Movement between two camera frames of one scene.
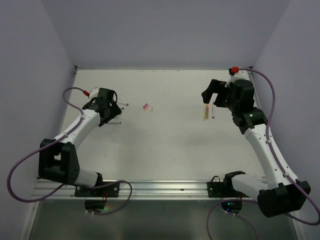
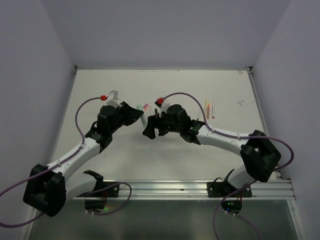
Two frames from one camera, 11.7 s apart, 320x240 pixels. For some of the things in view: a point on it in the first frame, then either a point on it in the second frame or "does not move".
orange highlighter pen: [207, 110] does not move
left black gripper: [115, 111] → [131, 114]
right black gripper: [216, 86] → [155, 121]
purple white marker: [213, 116] does not move
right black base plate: [223, 189] does not move
